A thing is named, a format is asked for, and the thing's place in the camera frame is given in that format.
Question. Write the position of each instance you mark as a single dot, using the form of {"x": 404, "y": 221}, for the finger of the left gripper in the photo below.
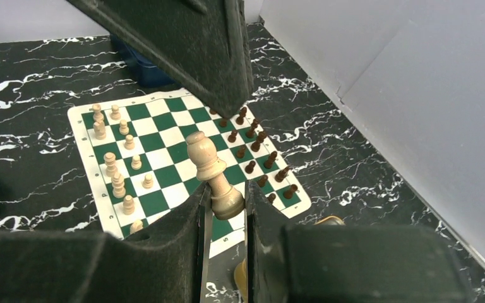
{"x": 202, "y": 45}

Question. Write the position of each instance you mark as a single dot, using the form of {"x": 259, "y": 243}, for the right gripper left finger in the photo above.
{"x": 163, "y": 262}

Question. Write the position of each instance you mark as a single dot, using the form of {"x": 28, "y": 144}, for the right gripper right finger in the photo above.
{"x": 382, "y": 263}

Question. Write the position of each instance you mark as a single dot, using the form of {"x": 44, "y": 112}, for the light wooden queen piece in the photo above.
{"x": 227, "y": 201}

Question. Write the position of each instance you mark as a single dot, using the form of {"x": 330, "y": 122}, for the light wooden pawn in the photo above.
{"x": 115, "y": 114}

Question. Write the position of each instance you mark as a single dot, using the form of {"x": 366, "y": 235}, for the green white chess board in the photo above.
{"x": 149, "y": 142}

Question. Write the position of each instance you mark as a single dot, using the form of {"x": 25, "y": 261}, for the light wooden corner piece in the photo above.
{"x": 136, "y": 226}

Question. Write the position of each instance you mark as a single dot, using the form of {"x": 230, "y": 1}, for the dark blue tray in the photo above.
{"x": 142, "y": 70}

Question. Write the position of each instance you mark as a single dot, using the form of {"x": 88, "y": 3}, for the gold rimmed metal tin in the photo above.
{"x": 280, "y": 267}

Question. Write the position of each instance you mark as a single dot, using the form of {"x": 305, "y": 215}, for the light wooden king piece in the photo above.
{"x": 118, "y": 189}

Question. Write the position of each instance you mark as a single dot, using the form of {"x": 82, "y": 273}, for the dark back row piece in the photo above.
{"x": 281, "y": 175}

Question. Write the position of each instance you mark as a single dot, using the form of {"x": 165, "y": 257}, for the light wooden bishop piece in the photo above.
{"x": 110, "y": 163}

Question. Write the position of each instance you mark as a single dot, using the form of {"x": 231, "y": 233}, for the dark pawn row piece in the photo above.
{"x": 249, "y": 168}

